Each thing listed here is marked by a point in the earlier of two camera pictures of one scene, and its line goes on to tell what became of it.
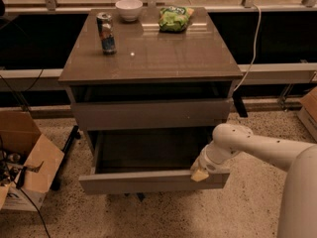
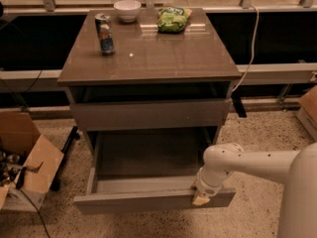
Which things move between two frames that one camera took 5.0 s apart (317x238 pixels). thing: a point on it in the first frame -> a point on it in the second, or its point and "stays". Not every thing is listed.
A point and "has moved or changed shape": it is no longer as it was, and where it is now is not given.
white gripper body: (209, 164) -> (208, 189)
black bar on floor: (57, 179) stays
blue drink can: (104, 23) stays
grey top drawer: (153, 114) stays
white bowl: (129, 8) stays
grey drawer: (140, 161) has moved or changed shape
